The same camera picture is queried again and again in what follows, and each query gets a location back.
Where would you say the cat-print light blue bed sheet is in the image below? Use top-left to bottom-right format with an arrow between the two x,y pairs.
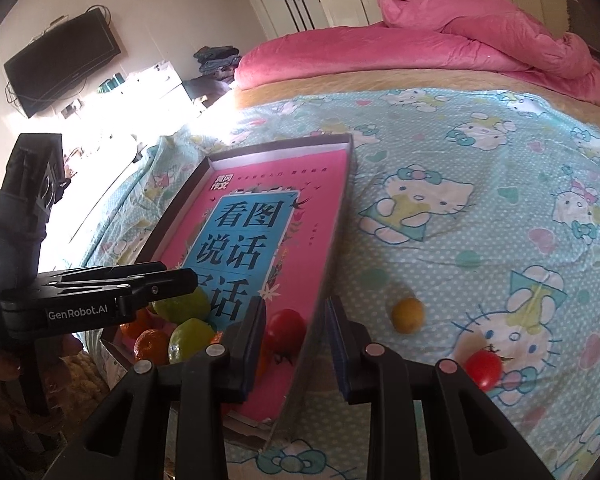
87,87 -> 600,480

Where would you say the green jujube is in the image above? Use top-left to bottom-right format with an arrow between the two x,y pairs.
150,287 -> 212,325
168,318 -> 218,365

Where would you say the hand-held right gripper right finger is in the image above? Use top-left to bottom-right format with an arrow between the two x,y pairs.
325,295 -> 556,480

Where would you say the orange mandarin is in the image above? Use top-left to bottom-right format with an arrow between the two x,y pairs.
134,329 -> 171,365
120,310 -> 153,338

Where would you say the red cherry tomato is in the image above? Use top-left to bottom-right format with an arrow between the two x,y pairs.
465,350 -> 503,392
264,308 -> 307,363

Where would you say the black wall television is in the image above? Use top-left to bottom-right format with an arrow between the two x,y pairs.
4,7 -> 122,120

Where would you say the pink and blue book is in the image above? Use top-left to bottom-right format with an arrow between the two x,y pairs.
157,155 -> 351,421

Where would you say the shallow grey cardboard box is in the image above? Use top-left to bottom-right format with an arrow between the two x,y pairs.
100,132 -> 357,453

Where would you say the pile of dark clothes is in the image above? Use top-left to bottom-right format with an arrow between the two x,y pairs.
194,46 -> 241,81

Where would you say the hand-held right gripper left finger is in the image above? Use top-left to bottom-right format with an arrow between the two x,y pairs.
45,296 -> 267,480

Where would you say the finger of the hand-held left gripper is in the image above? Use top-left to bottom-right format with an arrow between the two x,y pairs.
37,261 -> 170,283
55,268 -> 199,311

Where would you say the white cabinet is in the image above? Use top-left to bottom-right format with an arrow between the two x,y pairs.
115,62 -> 186,111

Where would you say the small yellow-brown kumquat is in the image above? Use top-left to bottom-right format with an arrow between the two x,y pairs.
391,297 -> 425,333

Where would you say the grey upholstered headboard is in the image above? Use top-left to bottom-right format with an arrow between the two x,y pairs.
565,0 -> 600,41

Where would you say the pink duvet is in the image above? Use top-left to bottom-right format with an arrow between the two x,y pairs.
234,0 -> 600,111

